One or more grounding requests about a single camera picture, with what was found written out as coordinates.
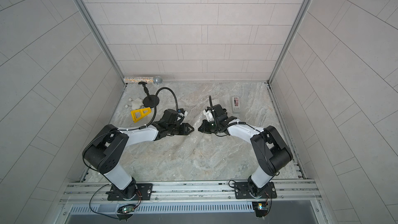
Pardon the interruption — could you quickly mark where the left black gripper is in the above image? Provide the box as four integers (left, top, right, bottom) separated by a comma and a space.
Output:
167, 123, 196, 135

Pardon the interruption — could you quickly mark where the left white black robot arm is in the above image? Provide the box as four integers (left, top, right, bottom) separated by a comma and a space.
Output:
82, 123, 194, 200

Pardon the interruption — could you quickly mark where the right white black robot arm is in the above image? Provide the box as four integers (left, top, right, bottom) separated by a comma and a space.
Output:
199, 117, 293, 199

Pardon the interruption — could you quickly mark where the tape dispenser with red roll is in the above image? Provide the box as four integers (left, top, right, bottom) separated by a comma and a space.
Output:
232, 96, 241, 113

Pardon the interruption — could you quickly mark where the black round base stand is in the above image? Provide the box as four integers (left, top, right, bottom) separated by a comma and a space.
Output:
138, 82, 160, 108

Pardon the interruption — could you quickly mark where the white plastic toy figure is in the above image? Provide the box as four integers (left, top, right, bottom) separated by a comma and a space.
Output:
125, 98, 143, 110

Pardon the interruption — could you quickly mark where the silver glitter ball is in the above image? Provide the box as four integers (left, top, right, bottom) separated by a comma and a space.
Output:
153, 76, 163, 85

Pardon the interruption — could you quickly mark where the glittery silver strip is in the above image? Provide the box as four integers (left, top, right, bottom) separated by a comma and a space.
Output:
123, 77, 154, 84

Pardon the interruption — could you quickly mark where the right small circuit board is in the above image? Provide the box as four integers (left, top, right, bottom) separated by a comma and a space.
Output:
252, 202, 270, 218

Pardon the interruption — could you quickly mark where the small circuit board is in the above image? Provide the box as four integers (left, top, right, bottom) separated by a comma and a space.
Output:
252, 202, 270, 218
117, 204, 136, 214

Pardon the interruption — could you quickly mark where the left small circuit board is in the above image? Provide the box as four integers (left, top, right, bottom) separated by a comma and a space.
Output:
117, 204, 136, 214

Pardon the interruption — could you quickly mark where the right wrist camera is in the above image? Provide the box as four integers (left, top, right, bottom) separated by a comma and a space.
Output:
203, 104, 237, 125

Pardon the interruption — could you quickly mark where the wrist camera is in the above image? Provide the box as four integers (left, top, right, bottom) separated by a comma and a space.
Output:
203, 104, 237, 125
161, 108, 187, 125

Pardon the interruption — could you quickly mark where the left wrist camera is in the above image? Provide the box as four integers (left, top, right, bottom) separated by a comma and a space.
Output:
161, 108, 187, 125

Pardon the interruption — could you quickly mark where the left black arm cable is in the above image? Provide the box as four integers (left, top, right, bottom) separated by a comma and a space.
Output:
146, 86, 179, 128

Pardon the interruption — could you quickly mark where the yellow plastic triangular frame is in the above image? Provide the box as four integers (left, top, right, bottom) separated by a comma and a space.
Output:
131, 107, 151, 123

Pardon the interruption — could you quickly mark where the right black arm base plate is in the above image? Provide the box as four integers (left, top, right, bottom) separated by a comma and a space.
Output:
233, 181, 277, 199

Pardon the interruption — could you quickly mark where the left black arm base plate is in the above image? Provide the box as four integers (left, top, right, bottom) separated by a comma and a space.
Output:
106, 183, 153, 201

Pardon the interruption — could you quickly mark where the aluminium mounting rail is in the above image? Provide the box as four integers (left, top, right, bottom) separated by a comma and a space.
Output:
58, 179, 322, 204

